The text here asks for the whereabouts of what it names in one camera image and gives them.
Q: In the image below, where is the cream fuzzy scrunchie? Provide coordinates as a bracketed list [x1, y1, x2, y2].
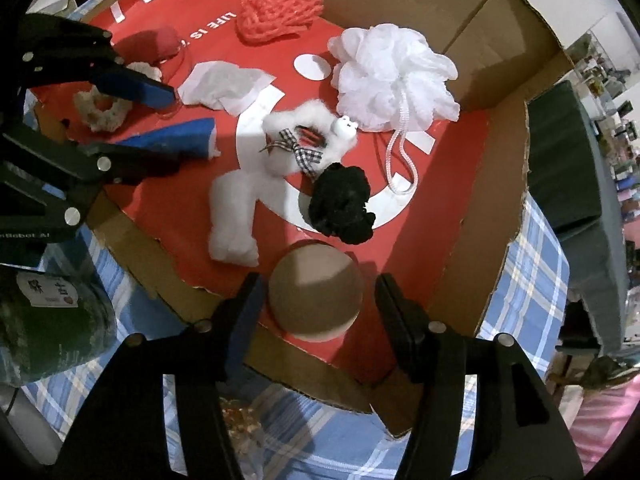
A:
[73, 86, 141, 133]

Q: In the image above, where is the red soft pouch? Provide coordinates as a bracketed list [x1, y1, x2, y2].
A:
[112, 24, 194, 122]

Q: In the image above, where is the white cotton pad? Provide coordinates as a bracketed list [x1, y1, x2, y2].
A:
[208, 169, 259, 268]

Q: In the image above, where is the white tissue sheet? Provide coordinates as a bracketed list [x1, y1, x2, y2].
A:
[178, 61, 276, 117]

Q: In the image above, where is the white fluffy plush toy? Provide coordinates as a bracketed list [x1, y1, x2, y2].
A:
[262, 99, 358, 181]

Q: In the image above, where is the red foam net sleeve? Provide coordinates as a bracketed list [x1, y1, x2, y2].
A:
[236, 0, 324, 44]

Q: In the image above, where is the beige round powder puff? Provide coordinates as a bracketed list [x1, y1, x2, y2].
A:
[268, 244, 364, 342]

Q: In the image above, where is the black fuzzy scrunchie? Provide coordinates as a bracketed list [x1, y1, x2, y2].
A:
[308, 162, 375, 245]

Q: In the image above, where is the white mesh bath pouf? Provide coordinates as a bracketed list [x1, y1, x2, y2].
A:
[328, 23, 460, 195]

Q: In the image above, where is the glass jar with metal lid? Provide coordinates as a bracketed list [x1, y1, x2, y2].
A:
[1, 266, 116, 387]

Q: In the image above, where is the small jar with beige lid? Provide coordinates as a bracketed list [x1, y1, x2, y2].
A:
[220, 398, 265, 480]

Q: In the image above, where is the blue plaid tablecloth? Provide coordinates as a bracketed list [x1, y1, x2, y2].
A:
[1, 197, 570, 479]

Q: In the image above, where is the red Miniso paper bag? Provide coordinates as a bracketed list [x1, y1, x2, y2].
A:
[30, 0, 492, 386]

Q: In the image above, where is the dark green side table cloth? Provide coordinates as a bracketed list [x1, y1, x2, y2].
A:
[527, 81, 628, 354]

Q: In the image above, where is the cosmetic bottles cluster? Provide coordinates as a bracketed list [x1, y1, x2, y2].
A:
[566, 30, 639, 250]

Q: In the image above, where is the cardboard box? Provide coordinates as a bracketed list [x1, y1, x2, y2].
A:
[34, 0, 574, 438]

